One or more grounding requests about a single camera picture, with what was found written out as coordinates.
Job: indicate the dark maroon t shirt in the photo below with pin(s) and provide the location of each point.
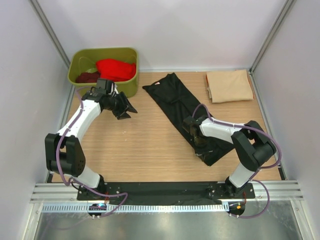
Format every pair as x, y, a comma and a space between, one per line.
87, 77

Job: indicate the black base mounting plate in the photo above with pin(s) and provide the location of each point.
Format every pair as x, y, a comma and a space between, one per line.
149, 193

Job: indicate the olive green plastic bin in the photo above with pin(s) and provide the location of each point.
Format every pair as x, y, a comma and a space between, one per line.
84, 61

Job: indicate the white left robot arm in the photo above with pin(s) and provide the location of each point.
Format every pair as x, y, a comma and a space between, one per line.
64, 154

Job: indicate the red t shirt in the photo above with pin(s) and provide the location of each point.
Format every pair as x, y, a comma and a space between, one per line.
115, 70

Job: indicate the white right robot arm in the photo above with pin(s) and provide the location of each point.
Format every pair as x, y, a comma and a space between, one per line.
253, 146

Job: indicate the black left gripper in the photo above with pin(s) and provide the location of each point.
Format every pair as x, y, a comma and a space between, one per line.
124, 105

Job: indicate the black t shirt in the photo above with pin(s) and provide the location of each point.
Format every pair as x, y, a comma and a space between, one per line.
178, 103

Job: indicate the folded beige t shirt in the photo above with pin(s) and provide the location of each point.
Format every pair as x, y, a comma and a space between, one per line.
229, 86

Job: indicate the slotted grey cable duct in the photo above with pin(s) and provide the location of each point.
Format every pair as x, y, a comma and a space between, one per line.
105, 208

